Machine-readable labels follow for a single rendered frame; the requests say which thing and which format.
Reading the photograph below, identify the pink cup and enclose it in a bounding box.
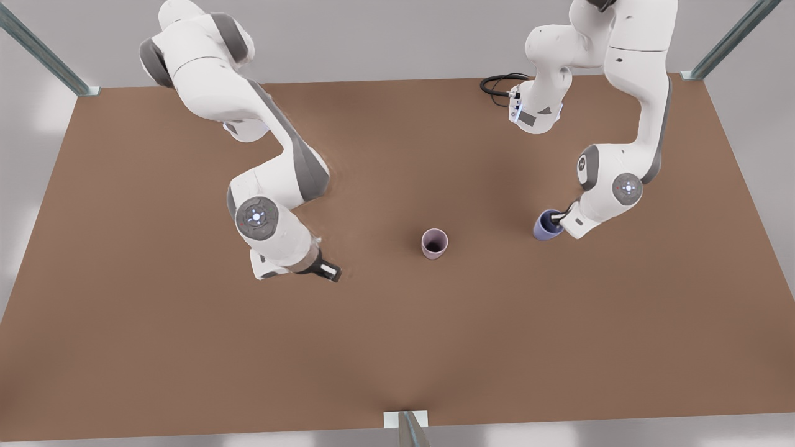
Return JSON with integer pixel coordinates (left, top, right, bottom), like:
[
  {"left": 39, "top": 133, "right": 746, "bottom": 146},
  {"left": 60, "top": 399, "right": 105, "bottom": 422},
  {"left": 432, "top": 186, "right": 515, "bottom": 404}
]
[{"left": 421, "top": 228, "right": 449, "bottom": 260}]

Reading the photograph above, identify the purple cup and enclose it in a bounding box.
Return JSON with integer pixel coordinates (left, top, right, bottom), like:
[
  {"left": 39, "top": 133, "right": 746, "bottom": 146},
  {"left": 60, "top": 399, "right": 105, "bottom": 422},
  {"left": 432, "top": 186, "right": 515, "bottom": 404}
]
[{"left": 533, "top": 209, "right": 566, "bottom": 241}]

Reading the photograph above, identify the silver frame post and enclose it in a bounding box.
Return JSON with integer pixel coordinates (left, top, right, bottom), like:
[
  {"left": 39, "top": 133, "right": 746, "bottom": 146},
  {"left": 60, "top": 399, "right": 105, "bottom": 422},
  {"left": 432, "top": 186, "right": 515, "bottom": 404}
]
[
  {"left": 680, "top": 0, "right": 782, "bottom": 82},
  {"left": 0, "top": 3, "right": 101, "bottom": 97},
  {"left": 383, "top": 410, "right": 430, "bottom": 447}
]

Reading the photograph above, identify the black cable loop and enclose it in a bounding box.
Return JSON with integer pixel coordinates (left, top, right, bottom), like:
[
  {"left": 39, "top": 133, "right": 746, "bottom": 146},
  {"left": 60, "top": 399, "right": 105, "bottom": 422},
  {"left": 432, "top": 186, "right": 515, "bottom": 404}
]
[{"left": 479, "top": 73, "right": 532, "bottom": 107}]

